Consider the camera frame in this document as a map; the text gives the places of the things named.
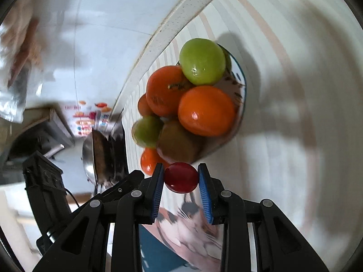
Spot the small bright orange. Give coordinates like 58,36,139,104
178,85,236,137

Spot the large orange with stem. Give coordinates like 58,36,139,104
146,66,194,117

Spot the steel wok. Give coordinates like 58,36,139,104
82,130,129,188

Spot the colourful wall sticker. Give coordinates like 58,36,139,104
61,100,112,138

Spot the red cherry tomato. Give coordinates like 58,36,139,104
164,162,199,194

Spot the green apple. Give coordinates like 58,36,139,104
132,115,164,149
179,38,226,86

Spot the floral glass fruit plate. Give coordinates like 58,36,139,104
196,44,247,161

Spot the striped cat print mat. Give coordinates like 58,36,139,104
118,0,362,271

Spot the dark orange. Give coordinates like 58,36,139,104
138,94,154,117

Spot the dark red apple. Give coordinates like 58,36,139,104
156,120,206,164

